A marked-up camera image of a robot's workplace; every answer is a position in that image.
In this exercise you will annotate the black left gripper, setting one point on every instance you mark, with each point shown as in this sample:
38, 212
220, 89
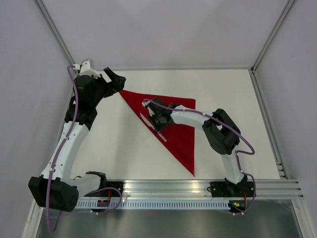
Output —
117, 84

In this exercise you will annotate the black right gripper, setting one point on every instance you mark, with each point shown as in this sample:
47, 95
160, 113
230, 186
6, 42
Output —
158, 128

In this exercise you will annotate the red cloth napkin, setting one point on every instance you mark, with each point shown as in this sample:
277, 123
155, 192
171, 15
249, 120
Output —
178, 139

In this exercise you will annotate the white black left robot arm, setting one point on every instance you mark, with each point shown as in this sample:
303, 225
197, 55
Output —
55, 188

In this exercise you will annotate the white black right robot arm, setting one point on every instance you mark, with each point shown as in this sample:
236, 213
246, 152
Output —
221, 133

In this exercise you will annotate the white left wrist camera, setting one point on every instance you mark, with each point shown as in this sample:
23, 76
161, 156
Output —
85, 68

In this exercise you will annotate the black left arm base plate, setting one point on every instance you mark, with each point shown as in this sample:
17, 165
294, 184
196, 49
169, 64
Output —
109, 192

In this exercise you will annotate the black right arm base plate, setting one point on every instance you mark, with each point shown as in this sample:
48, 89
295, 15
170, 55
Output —
222, 189

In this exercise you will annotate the white slotted cable duct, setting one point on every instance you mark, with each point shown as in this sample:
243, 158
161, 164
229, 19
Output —
143, 204

